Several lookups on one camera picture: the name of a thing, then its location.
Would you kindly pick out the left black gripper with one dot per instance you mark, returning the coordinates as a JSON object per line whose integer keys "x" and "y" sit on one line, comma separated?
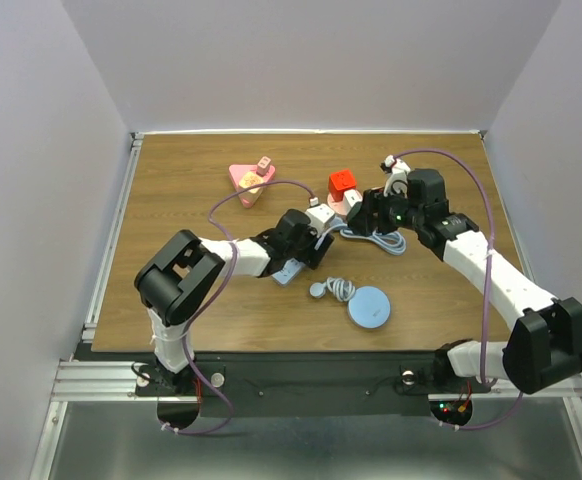
{"x": 312, "y": 256}

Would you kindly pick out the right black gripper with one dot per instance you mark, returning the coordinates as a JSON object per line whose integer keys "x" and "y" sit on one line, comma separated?
{"x": 372, "y": 209}

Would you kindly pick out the blue power strip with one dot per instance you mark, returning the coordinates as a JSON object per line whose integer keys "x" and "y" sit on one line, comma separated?
{"x": 393, "y": 243}

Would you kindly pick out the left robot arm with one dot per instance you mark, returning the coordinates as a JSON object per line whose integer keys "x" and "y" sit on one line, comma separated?
{"x": 174, "y": 286}

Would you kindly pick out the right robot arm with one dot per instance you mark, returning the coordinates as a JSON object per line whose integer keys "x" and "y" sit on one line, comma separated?
{"x": 545, "y": 342}

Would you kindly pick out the white charger adapter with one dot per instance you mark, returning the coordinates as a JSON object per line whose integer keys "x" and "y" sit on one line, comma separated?
{"x": 350, "y": 198}

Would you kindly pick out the red cube socket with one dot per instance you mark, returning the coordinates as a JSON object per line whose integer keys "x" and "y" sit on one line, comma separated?
{"x": 339, "y": 182}

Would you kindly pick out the small pink charger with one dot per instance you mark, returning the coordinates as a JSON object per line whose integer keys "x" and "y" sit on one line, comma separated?
{"x": 263, "y": 166}

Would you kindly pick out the blue round socket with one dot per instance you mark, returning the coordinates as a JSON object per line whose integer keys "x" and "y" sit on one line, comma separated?
{"x": 367, "y": 307}

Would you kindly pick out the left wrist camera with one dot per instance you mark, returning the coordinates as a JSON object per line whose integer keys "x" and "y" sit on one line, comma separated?
{"x": 320, "y": 215}

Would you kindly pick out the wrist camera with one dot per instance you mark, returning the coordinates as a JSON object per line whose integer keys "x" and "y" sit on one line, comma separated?
{"x": 397, "y": 172}
{"x": 320, "y": 215}

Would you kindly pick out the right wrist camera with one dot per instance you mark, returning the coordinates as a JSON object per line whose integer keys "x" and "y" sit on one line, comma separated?
{"x": 397, "y": 172}

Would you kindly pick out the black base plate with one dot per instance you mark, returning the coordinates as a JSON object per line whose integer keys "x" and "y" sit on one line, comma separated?
{"x": 304, "y": 384}

